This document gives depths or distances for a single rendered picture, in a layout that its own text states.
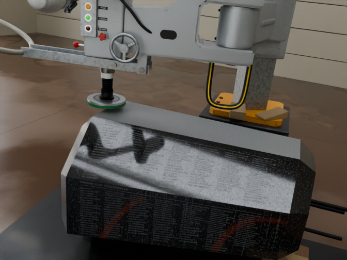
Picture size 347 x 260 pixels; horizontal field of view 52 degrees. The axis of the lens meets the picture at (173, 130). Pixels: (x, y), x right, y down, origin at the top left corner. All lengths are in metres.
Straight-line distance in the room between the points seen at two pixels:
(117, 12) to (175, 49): 0.33
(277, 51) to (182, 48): 0.84
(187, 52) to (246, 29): 0.31
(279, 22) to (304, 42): 5.29
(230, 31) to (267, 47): 0.63
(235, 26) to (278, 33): 0.64
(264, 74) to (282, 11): 0.42
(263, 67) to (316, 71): 5.26
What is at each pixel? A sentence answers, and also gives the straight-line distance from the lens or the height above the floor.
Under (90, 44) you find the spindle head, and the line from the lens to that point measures 1.90.
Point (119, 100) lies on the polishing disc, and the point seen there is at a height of 0.91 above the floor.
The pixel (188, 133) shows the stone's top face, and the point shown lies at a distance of 1.80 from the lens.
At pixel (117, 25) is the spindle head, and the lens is 1.85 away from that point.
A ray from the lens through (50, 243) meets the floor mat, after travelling 2.39.
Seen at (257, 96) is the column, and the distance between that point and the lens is 2.54.
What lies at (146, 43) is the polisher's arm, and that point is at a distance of 1.84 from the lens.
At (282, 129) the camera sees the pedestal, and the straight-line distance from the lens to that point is 2.41.
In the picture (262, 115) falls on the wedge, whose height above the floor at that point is 0.79.
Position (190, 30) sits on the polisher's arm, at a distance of 1.81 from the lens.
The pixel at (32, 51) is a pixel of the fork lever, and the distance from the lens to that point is 2.07.
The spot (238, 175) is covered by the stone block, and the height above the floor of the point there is 0.75.
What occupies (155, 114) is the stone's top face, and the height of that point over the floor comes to 0.85.
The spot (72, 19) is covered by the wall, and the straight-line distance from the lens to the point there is 9.83.
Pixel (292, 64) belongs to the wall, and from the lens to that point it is 7.74.
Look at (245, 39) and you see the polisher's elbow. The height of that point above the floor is 1.32.
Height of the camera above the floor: 1.53
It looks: 22 degrees down
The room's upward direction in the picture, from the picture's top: 6 degrees clockwise
